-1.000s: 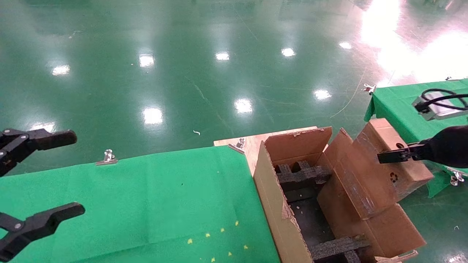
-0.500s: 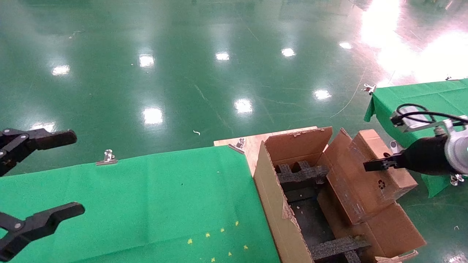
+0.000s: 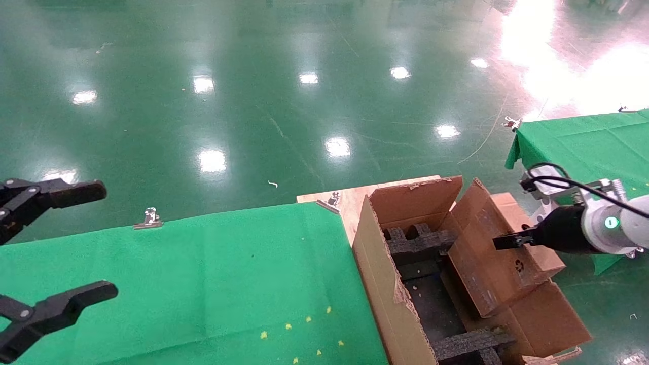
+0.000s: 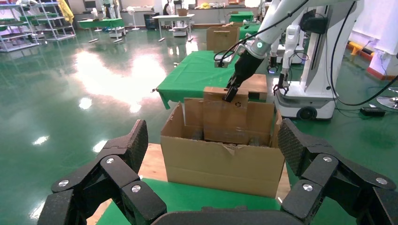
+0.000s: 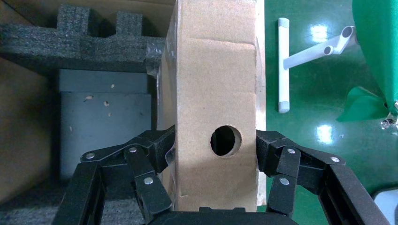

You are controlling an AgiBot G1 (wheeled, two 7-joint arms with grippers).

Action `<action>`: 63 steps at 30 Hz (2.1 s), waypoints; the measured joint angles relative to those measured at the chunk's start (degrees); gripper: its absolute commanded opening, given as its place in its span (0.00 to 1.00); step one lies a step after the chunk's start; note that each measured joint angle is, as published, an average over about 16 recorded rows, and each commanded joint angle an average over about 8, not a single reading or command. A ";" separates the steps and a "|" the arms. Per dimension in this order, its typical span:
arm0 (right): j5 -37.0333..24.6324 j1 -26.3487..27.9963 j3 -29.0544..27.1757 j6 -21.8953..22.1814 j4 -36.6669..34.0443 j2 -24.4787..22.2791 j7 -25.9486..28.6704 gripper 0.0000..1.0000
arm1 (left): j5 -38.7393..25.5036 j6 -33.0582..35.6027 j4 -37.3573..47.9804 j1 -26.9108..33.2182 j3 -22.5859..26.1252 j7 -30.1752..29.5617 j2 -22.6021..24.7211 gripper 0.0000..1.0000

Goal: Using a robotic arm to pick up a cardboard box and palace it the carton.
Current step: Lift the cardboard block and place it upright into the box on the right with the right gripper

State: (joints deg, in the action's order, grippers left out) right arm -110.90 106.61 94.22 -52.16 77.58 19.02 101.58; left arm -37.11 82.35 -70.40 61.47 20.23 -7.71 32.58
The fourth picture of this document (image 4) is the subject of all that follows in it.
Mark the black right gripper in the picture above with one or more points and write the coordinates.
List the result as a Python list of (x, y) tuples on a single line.
[(247, 68)]

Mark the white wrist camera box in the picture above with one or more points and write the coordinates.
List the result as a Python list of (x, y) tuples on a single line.
[(228, 60)]

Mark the yellow hanging cloth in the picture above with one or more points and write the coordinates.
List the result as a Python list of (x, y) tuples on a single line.
[(66, 11)]

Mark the white standing fan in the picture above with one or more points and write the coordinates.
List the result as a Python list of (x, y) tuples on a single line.
[(130, 11)]

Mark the metal shelf rack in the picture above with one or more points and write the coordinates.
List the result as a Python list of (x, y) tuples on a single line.
[(59, 36), (21, 46)]

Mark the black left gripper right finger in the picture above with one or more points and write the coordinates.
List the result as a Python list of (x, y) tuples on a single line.
[(329, 180)]

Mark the white wheeled robot body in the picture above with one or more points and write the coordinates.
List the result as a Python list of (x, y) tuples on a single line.
[(314, 77)]

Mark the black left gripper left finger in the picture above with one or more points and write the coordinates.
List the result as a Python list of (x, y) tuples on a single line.
[(118, 174)]

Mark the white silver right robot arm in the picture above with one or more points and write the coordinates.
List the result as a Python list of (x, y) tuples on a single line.
[(276, 21)]

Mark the green covered background table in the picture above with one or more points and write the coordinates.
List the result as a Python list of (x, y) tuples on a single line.
[(241, 16), (99, 23)]

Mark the silver chair base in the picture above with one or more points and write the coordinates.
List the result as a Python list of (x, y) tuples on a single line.
[(388, 102)]

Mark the white background table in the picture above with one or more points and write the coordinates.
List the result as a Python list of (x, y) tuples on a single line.
[(174, 16)]

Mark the small background cardboard box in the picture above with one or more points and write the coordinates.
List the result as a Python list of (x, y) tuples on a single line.
[(182, 12)]

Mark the open brown cardboard carton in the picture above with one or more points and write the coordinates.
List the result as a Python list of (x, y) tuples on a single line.
[(217, 170)]

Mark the closed cardboard carton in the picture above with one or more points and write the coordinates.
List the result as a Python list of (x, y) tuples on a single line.
[(222, 40)]

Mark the orange floor barrier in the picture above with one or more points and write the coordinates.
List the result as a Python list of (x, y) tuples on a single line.
[(357, 49)]

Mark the white mobile base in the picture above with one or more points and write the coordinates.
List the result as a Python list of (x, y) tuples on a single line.
[(179, 31), (117, 32)]

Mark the black power adapter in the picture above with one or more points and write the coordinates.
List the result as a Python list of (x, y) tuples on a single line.
[(373, 111)]

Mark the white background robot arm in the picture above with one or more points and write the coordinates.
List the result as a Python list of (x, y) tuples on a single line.
[(292, 46)]

